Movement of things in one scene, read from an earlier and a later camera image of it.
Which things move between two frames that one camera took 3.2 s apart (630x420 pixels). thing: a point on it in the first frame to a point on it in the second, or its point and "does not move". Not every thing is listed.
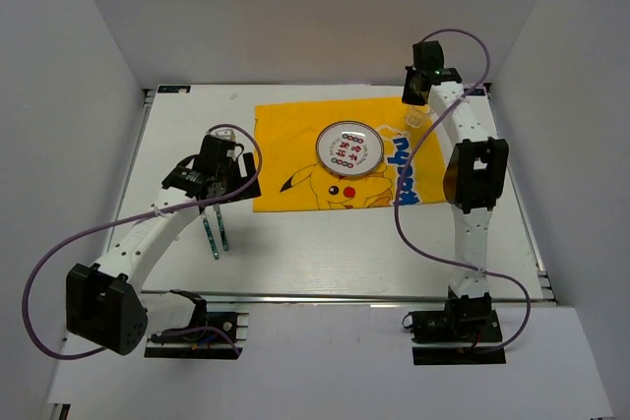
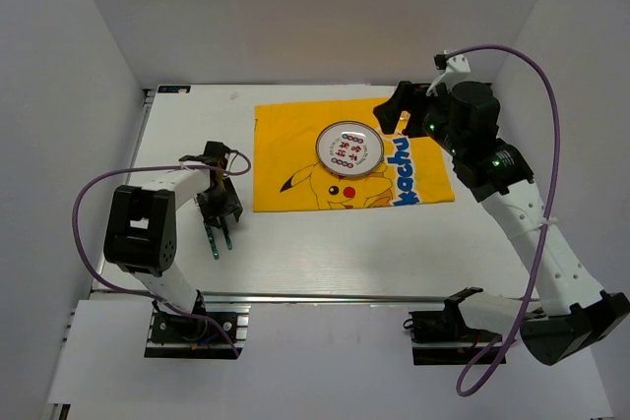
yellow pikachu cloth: (345, 154) does not move
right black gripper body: (409, 94) to (431, 120)
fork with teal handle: (212, 244) does not move
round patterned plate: (349, 148) does not move
